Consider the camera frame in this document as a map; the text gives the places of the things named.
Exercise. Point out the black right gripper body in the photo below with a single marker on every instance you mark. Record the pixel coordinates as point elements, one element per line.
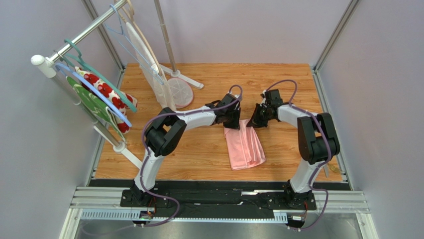
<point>260,114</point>

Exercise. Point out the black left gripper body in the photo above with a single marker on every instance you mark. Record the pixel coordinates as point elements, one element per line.
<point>232,120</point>

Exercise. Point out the pink cloth napkin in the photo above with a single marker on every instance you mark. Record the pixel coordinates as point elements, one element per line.
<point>244,147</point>

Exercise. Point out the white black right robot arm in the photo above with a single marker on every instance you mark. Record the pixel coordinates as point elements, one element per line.
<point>317,142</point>

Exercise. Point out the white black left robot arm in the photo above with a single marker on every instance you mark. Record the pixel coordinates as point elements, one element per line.
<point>163,133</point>

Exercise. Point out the beige hanger with white cloth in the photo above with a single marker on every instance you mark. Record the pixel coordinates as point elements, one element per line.
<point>162,93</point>

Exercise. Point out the red floral white cloth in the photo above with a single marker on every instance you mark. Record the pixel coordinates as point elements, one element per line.
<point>111,95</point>

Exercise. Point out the light blue thin hanger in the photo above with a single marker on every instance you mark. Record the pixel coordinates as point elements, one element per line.
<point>142,54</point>

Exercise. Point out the green patterned cloth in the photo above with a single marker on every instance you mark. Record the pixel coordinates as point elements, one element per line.
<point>95,105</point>

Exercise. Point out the blue plastic hanger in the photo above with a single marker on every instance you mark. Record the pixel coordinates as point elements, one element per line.
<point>61,67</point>

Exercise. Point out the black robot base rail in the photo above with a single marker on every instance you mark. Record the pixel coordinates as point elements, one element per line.
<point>217,199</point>

